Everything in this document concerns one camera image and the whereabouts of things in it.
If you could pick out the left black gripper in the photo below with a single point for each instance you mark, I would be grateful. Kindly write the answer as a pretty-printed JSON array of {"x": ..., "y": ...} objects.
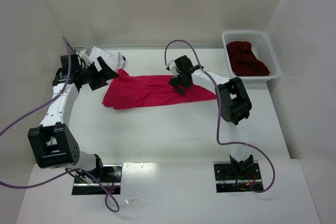
[{"x": 96, "y": 74}]

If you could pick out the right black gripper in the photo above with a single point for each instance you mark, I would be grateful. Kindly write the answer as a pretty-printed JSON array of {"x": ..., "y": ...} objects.
[{"x": 181, "y": 77}]

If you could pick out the bright red t shirt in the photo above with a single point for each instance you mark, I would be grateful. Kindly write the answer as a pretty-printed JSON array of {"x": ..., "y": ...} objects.
[{"x": 127, "y": 92}]

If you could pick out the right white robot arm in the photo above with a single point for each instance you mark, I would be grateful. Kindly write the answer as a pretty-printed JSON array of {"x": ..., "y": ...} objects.
[{"x": 233, "y": 103}]

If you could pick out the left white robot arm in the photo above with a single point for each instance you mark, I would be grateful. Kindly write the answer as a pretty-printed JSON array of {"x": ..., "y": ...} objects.
[{"x": 52, "y": 142}]

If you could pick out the white folded t shirt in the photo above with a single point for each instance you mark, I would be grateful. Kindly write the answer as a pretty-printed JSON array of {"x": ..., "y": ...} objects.
[{"x": 114, "y": 61}]

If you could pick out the dark red t shirt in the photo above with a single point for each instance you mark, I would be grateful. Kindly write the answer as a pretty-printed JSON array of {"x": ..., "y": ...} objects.
[{"x": 243, "y": 61}]

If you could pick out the white plastic basket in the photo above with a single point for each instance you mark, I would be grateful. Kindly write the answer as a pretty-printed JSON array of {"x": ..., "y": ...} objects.
[{"x": 262, "y": 49}]

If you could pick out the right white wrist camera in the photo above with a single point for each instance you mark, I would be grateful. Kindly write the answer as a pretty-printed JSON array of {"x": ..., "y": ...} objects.
[{"x": 172, "y": 67}]

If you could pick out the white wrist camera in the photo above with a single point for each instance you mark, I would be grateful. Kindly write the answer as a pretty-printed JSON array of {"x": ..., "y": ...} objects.
[
  {"x": 172, "y": 67},
  {"x": 85, "y": 56}
]

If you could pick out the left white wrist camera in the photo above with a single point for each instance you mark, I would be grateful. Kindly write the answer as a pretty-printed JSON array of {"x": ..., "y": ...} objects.
[{"x": 85, "y": 56}]

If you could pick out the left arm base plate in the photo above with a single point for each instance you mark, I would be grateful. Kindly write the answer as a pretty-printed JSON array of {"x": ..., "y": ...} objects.
[{"x": 110, "y": 179}]

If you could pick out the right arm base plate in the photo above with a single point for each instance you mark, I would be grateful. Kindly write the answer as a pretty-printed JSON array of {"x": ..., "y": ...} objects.
[{"x": 227, "y": 181}]

